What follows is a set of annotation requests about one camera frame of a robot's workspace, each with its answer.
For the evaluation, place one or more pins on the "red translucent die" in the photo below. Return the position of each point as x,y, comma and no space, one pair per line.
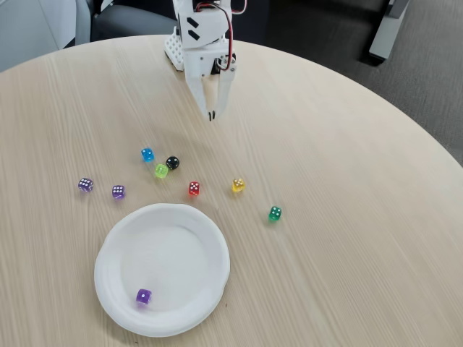
194,189

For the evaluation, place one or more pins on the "lime green translucent die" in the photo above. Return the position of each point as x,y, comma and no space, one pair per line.
161,171

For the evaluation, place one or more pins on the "white paper plate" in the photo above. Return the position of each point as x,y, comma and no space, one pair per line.
162,271

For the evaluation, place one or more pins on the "black die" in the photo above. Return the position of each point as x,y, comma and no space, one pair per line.
173,163

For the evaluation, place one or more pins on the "dark grey chair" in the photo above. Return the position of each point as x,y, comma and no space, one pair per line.
126,21

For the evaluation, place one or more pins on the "grey desk leg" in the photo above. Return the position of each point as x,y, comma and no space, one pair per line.
385,32

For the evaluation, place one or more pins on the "white cabinet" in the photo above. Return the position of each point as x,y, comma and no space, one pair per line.
29,29

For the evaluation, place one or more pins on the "yellow translucent die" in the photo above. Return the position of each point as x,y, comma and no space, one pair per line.
238,185

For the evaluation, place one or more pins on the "dark green translucent die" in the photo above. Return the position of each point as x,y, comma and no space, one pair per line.
275,214

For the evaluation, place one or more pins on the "blue translucent die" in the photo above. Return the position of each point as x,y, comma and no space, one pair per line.
147,154

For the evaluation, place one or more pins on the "purple translucent die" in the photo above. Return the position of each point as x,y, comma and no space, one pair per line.
118,192
143,296
85,185

